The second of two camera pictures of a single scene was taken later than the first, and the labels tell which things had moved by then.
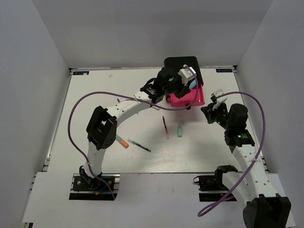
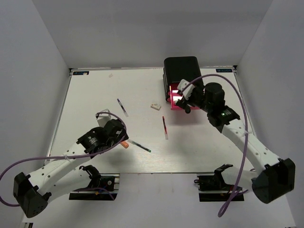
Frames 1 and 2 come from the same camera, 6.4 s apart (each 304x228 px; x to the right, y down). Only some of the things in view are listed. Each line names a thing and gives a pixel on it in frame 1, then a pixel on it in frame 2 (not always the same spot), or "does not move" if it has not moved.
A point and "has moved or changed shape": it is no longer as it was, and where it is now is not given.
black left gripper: x=184 y=90 to x=123 y=137
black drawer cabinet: x=178 y=62 does not move
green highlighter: x=179 y=127 has moved or changed shape
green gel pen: x=138 y=145 does not move
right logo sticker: x=223 y=70 does not move
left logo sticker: x=80 y=73 does not move
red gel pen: x=166 y=128 does not move
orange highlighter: x=124 y=143 does not move
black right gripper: x=210 y=113 to x=199 y=88
